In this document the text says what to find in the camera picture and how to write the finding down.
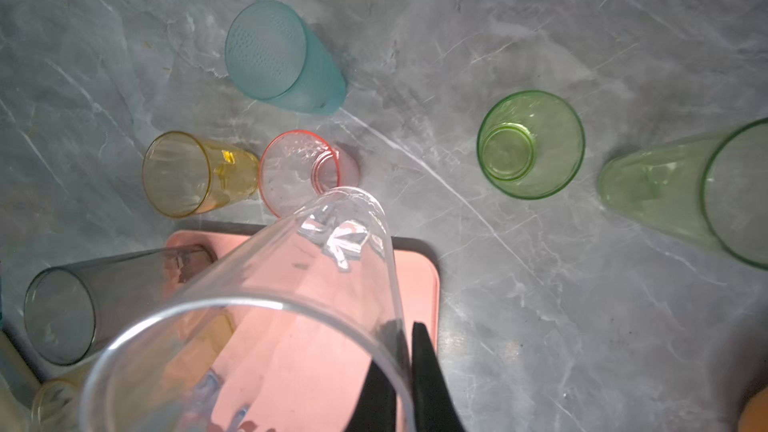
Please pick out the yellow short glass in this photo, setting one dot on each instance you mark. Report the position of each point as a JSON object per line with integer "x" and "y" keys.
{"x": 184, "y": 175}

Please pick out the clear tall glass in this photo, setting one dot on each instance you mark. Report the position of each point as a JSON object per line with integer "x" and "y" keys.
{"x": 332, "y": 261}

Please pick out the light green tall glass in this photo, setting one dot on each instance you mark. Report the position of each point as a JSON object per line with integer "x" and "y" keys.
{"x": 709, "y": 190}

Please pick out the dark grey tall glass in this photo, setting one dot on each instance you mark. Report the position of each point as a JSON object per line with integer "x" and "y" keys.
{"x": 73, "y": 311}

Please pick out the green short glass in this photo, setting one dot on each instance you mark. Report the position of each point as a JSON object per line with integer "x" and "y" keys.
{"x": 531, "y": 145}

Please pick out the amber tall glass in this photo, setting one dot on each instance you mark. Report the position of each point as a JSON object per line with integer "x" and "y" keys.
{"x": 66, "y": 399}

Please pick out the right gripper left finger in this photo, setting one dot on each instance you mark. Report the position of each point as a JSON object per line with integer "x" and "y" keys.
{"x": 376, "y": 408}

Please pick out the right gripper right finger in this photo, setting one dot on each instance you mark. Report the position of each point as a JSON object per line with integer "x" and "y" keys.
{"x": 433, "y": 407}

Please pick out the pink plastic tray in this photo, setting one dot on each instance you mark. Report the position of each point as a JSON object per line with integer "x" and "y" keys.
{"x": 280, "y": 371}

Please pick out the teal tall glass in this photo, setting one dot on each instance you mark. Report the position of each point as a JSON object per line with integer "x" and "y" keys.
{"x": 272, "y": 56}

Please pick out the pink short glass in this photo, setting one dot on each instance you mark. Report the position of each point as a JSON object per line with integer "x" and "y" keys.
{"x": 297, "y": 166}

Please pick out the orange plush toy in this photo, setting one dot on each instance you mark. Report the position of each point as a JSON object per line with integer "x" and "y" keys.
{"x": 754, "y": 417}

